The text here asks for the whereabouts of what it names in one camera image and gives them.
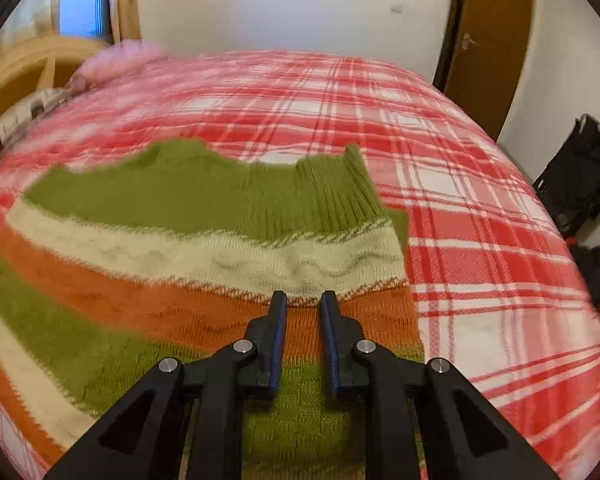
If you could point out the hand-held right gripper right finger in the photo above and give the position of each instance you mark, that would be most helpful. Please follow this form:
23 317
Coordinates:
331 345

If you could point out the black bag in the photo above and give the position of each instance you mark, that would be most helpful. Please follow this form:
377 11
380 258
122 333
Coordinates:
597 270

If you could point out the brown wooden door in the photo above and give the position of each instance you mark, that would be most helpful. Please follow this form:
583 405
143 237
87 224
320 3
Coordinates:
490 45

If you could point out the red plaid bed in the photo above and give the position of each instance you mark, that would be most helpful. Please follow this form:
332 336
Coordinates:
480 260

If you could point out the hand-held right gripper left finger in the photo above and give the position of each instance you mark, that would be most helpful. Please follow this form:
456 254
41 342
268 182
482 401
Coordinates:
276 345

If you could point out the cream and brown headboard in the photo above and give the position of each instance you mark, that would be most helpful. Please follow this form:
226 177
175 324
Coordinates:
35 72

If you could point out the pink pillow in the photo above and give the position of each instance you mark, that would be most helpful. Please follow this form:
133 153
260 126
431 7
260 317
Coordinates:
122 60

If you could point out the grey patterned pillow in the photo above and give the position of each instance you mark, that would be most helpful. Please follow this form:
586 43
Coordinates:
17 120

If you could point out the green knit sweater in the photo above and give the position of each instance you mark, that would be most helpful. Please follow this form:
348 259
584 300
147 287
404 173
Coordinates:
155 260

